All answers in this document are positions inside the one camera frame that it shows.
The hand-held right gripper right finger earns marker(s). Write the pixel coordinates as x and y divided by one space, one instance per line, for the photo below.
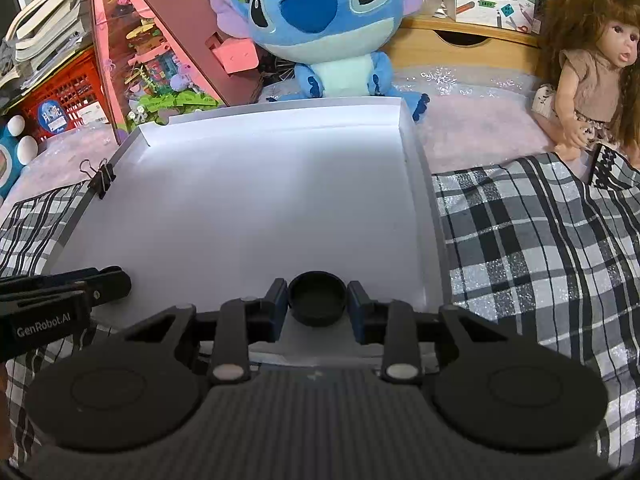
356 310

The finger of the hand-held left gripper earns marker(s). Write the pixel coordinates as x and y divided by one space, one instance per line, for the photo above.
107 285

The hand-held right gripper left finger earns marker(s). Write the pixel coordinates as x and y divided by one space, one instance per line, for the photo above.
280 306

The white shallow cardboard box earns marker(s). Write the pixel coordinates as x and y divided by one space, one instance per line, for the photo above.
250 200

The black binder clip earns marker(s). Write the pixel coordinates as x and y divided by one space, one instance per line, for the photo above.
102 180

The blue robot cat plush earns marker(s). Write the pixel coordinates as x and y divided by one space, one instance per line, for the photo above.
10 155

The black white plaid blanket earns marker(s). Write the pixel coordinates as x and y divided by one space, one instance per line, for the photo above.
525 260

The red plastic crate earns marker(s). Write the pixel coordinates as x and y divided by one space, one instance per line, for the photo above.
65 95

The pink fuzzy blanket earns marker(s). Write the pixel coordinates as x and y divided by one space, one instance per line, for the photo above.
475 125

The pink triangular miniature house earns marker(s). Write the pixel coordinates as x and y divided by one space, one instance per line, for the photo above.
150 50

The stack of books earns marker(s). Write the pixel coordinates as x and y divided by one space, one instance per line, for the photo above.
45 15

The black patterned cloth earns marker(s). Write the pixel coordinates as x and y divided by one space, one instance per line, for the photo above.
610 165

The wooden drawer box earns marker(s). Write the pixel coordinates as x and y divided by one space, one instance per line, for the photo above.
480 42

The blue alien plush toy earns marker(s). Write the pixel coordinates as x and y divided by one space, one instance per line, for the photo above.
320 10

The brown-haired baby doll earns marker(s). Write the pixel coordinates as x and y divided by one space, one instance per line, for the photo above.
595 80

